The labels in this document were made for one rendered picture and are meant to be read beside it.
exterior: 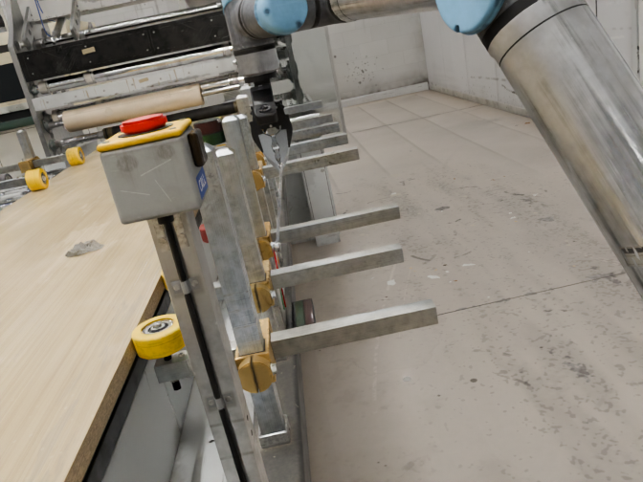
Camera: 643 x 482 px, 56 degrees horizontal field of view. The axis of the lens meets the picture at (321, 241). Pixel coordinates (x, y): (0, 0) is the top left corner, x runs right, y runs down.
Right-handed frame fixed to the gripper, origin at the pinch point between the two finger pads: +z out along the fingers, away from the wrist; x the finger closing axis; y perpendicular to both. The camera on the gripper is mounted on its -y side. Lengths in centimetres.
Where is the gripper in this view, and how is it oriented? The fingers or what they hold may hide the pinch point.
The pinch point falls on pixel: (279, 165)
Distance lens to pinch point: 137.0
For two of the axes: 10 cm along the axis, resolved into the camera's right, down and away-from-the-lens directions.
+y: -0.7, -3.2, 9.5
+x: -9.8, 2.1, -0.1
